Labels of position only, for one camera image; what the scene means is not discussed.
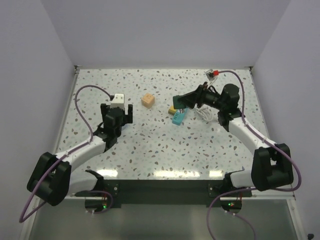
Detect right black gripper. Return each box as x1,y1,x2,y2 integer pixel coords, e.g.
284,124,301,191
177,82,226,112

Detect dark green cube socket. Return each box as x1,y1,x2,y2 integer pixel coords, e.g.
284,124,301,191
172,95,187,110

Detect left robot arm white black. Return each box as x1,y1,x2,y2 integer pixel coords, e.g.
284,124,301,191
26,103,133,206

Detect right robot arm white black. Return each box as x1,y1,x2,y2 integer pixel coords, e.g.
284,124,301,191
172,83,294,197

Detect yellow green plug adapter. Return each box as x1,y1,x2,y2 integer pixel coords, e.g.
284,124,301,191
168,105,177,116

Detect teal power strip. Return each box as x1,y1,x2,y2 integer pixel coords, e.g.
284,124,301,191
172,108,188,126

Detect beige cube socket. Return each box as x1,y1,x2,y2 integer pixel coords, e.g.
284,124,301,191
141,93,155,109

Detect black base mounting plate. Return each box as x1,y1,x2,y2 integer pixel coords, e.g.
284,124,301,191
75,179,240,211

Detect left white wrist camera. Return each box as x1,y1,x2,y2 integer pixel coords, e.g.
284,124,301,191
110,93,125,110

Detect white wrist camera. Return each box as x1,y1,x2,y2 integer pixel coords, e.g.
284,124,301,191
110,93,125,110
204,69,219,83

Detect white coiled power cable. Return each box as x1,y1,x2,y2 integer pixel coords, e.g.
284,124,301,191
193,104,219,123

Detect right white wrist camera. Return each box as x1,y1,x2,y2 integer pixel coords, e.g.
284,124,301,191
204,69,219,83

